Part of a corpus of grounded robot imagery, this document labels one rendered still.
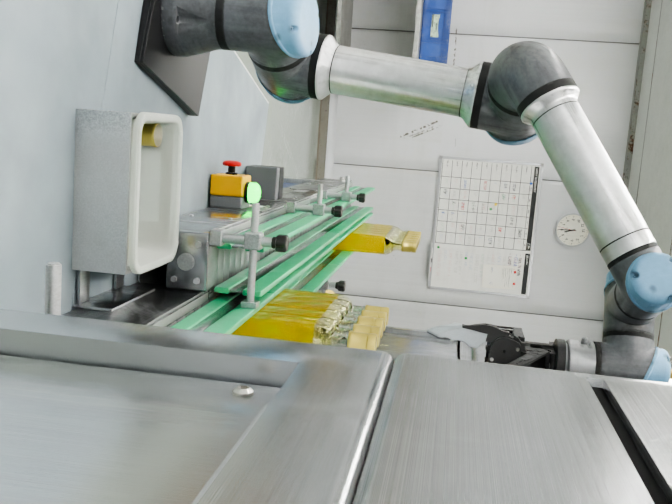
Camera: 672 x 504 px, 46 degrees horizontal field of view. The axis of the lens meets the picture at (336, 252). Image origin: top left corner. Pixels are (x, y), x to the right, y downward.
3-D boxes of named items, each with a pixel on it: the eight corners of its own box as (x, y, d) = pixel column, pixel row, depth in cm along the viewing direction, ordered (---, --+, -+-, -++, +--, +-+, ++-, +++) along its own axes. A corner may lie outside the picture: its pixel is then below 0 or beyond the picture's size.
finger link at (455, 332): (427, 324, 130) (482, 343, 129) (426, 334, 124) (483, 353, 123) (433, 307, 129) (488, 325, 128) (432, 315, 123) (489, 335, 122)
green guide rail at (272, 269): (213, 292, 132) (260, 297, 131) (214, 286, 132) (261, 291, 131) (352, 207, 303) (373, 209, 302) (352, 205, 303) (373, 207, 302)
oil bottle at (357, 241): (324, 249, 247) (415, 257, 243) (325, 231, 246) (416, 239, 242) (327, 246, 252) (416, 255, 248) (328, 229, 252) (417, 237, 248)
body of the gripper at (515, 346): (480, 367, 131) (555, 375, 129) (481, 383, 123) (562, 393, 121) (485, 322, 130) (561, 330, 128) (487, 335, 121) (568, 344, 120)
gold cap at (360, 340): (346, 355, 125) (374, 358, 124) (347, 333, 125) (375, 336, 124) (349, 349, 129) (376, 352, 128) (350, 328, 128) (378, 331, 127)
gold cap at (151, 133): (164, 136, 122) (137, 133, 123) (158, 118, 120) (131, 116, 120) (157, 152, 120) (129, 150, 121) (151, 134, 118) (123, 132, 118)
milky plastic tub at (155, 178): (74, 271, 110) (134, 277, 109) (78, 107, 107) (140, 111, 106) (125, 254, 127) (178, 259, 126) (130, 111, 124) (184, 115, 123)
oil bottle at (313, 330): (197, 347, 128) (329, 362, 125) (199, 313, 127) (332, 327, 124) (208, 338, 133) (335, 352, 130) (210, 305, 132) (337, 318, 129)
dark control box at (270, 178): (241, 197, 195) (275, 200, 194) (243, 165, 194) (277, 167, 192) (250, 195, 203) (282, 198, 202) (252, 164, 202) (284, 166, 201)
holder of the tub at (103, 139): (70, 308, 111) (124, 314, 110) (75, 108, 107) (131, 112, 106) (121, 286, 128) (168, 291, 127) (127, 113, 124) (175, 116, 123)
